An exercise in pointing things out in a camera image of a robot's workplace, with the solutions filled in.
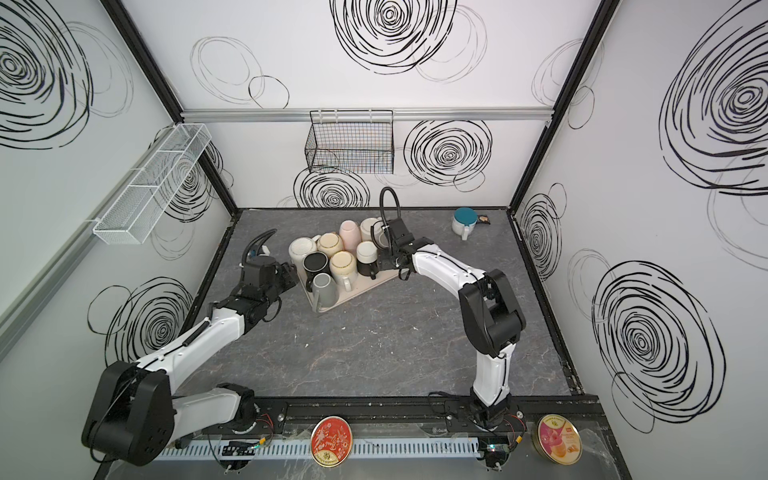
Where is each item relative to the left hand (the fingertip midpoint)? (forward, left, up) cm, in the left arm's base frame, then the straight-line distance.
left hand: (295, 267), depth 87 cm
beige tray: (+2, -19, -12) cm, 23 cm away
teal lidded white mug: (+27, -54, -7) cm, 61 cm away
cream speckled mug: (+4, -13, -6) cm, 15 cm away
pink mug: (+17, -14, -5) cm, 23 cm away
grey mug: (-5, -9, -4) cm, 11 cm away
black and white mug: (+8, -21, -6) cm, 23 cm away
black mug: (+4, -4, -4) cm, 7 cm away
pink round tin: (-39, -68, -9) cm, 79 cm away
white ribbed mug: (+9, +2, -4) cm, 10 cm away
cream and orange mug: (+14, -7, -5) cm, 16 cm away
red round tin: (-41, -16, -9) cm, 45 cm away
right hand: (+7, -27, -4) cm, 28 cm away
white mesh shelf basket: (+3, +35, +21) cm, 41 cm away
